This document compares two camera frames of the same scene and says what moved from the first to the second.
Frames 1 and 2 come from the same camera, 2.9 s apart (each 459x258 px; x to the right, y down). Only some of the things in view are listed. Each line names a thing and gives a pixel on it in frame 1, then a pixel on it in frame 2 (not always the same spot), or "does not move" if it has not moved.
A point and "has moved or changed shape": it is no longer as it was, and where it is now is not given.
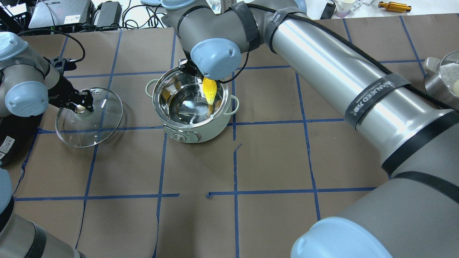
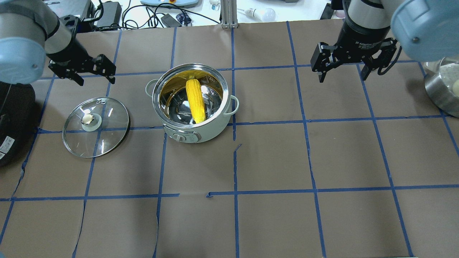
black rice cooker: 17,133 does not move
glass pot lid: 90,128 has moved or changed shape
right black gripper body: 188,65 to 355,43
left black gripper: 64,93 to 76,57
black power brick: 110,14 does not move
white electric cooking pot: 185,114 does not move
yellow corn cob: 209,88 to 196,100
